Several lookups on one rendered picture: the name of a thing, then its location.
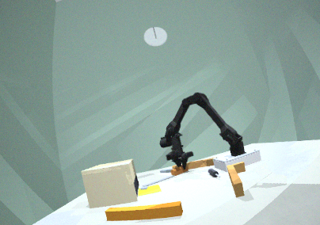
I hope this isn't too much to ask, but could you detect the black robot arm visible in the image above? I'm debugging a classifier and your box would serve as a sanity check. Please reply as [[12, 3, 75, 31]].
[[160, 93, 246, 160]]

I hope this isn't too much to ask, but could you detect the cream box-shaped cabinet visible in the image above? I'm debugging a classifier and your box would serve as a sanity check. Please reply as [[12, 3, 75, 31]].
[[81, 159, 162, 209]]

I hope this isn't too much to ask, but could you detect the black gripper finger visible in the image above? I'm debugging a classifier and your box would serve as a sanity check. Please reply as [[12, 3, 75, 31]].
[[179, 158, 189, 170], [172, 158, 181, 167]]

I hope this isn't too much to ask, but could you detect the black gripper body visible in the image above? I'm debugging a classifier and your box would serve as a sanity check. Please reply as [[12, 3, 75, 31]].
[[171, 144, 193, 160]]

